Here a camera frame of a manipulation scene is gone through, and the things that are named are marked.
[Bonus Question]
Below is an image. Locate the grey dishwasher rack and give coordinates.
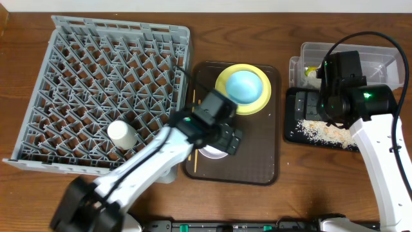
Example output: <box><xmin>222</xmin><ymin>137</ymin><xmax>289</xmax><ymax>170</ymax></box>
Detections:
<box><xmin>6</xmin><ymin>15</ymin><xmax>192</xmax><ymax>176</ymax></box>

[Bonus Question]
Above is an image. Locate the yellow plate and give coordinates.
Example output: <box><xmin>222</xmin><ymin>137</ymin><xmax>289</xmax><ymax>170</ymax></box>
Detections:
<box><xmin>215</xmin><ymin>64</ymin><xmax>272</xmax><ymax>115</ymax></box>

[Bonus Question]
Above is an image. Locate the brown serving tray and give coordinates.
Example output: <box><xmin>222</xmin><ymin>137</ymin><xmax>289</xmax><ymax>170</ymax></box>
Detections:
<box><xmin>181</xmin><ymin>65</ymin><xmax>282</xmax><ymax>186</ymax></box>

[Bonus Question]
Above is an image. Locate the clear plastic bin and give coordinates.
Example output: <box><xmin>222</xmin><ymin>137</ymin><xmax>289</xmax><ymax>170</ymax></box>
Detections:
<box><xmin>289</xmin><ymin>42</ymin><xmax>405</xmax><ymax>90</ymax></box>

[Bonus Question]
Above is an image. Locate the black waste tray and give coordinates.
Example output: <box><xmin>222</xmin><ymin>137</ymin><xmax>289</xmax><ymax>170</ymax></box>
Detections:
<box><xmin>283</xmin><ymin>87</ymin><xmax>359</xmax><ymax>152</ymax></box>

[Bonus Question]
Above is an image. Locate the wooden chopstick left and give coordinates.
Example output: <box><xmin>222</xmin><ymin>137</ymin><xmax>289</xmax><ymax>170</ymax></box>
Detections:
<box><xmin>187</xmin><ymin>89</ymin><xmax>196</xmax><ymax>161</ymax></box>

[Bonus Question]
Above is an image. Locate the pink bowl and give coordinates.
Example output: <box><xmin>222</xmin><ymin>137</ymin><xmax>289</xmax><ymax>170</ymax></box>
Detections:
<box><xmin>199</xmin><ymin>145</ymin><xmax>228</xmax><ymax>159</ymax></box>

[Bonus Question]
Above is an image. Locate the white cup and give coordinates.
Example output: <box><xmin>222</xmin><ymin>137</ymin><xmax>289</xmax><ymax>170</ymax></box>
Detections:
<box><xmin>108</xmin><ymin>121</ymin><xmax>138</xmax><ymax>150</ymax></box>

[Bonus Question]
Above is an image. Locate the spilled rice pile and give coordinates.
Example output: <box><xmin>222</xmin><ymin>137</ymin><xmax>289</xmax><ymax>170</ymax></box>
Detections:
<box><xmin>296</xmin><ymin>120</ymin><xmax>357</xmax><ymax>149</ymax></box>

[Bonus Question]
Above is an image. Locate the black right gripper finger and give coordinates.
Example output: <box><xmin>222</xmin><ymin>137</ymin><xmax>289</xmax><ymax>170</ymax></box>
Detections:
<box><xmin>294</xmin><ymin>92</ymin><xmax>306</xmax><ymax>121</ymax></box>
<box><xmin>305</xmin><ymin>96</ymin><xmax>322</xmax><ymax>121</ymax></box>

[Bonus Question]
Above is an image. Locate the wooden chopstick right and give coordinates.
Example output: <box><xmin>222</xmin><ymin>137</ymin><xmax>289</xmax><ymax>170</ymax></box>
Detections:
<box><xmin>194</xmin><ymin>100</ymin><xmax>201</xmax><ymax>173</ymax></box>

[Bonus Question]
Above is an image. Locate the wooden chopstick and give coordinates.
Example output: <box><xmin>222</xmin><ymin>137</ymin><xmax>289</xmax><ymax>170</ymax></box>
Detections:
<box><xmin>194</xmin><ymin>100</ymin><xmax>201</xmax><ymax>173</ymax></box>
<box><xmin>187</xmin><ymin>89</ymin><xmax>196</xmax><ymax>161</ymax></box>

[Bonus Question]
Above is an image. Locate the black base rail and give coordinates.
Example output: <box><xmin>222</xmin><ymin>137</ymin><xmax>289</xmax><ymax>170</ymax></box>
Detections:
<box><xmin>142</xmin><ymin>218</ymin><xmax>320</xmax><ymax>232</ymax></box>

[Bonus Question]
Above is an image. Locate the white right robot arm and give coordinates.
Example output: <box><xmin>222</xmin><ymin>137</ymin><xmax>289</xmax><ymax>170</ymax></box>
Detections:
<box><xmin>294</xmin><ymin>51</ymin><xmax>411</xmax><ymax>231</ymax></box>

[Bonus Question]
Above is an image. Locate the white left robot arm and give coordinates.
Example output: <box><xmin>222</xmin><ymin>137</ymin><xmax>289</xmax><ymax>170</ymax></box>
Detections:
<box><xmin>50</xmin><ymin>90</ymin><xmax>238</xmax><ymax>231</ymax></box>

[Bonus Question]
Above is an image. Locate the white tissue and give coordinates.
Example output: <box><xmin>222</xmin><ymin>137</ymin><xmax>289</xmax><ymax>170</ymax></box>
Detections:
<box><xmin>303</xmin><ymin>76</ymin><xmax>321</xmax><ymax>89</ymax></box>

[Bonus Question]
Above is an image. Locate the light blue bowl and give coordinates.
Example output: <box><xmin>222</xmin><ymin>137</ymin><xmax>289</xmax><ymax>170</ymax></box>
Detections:
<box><xmin>225</xmin><ymin>71</ymin><xmax>263</xmax><ymax>104</ymax></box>

